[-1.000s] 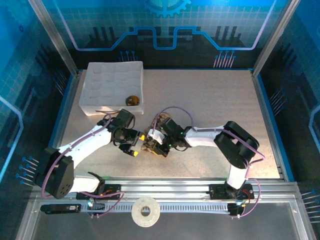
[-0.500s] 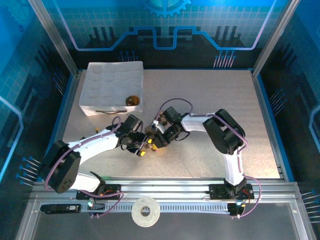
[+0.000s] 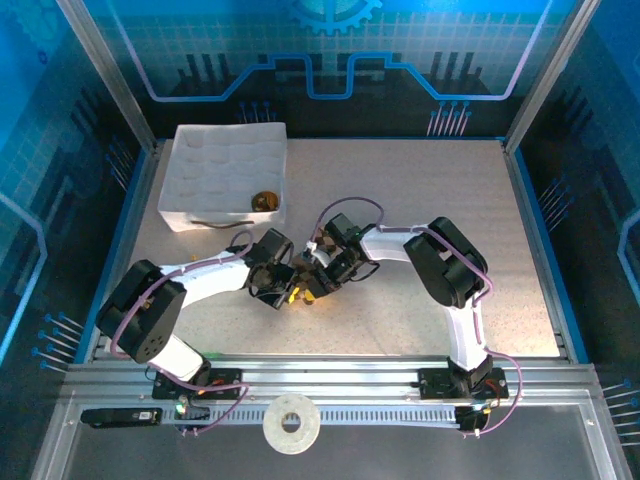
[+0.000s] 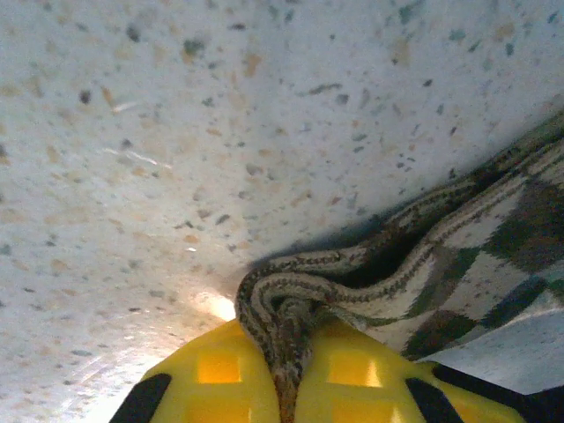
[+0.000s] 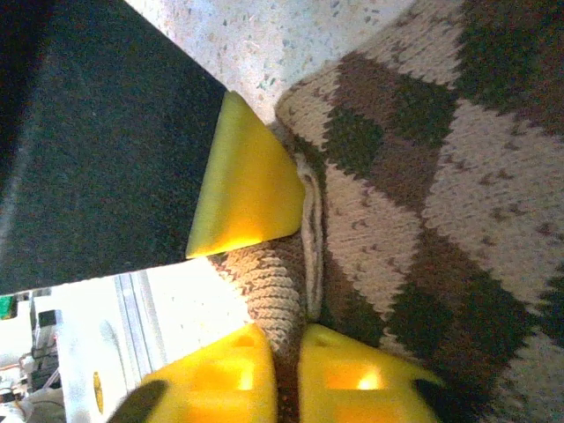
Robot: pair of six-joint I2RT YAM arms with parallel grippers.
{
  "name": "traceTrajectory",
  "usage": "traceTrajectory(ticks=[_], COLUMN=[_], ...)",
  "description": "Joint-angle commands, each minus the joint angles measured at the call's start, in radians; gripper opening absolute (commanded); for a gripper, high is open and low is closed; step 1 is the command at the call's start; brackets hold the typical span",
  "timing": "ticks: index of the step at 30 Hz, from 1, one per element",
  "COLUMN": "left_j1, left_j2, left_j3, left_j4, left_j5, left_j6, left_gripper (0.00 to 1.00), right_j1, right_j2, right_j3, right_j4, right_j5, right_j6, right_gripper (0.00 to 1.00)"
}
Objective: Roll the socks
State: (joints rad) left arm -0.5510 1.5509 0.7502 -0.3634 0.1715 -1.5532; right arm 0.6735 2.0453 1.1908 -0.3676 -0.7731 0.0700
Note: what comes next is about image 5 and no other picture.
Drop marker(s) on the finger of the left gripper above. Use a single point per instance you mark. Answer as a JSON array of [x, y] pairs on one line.
[[247, 189]]

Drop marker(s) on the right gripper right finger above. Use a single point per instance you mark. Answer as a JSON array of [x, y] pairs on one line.
[[348, 383]]

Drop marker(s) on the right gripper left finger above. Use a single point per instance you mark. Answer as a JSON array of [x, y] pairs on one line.
[[220, 379]]

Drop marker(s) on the wide aluminium beam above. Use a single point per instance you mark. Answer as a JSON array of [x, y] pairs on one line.
[[154, 317]]

